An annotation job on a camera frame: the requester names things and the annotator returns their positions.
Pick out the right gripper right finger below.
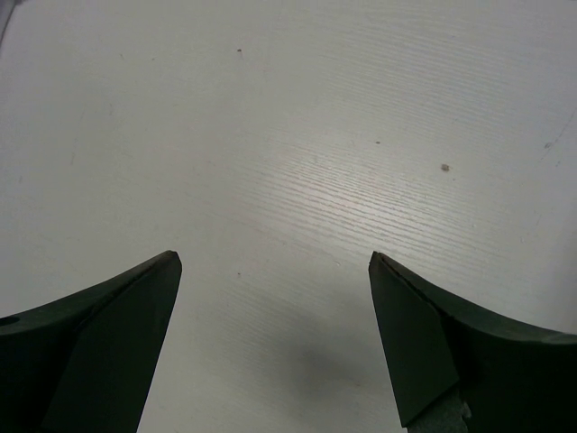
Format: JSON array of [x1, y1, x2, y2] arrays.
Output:
[[369, 253, 576, 432]]

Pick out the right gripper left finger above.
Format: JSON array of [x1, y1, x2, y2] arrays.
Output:
[[1, 251, 182, 432]]

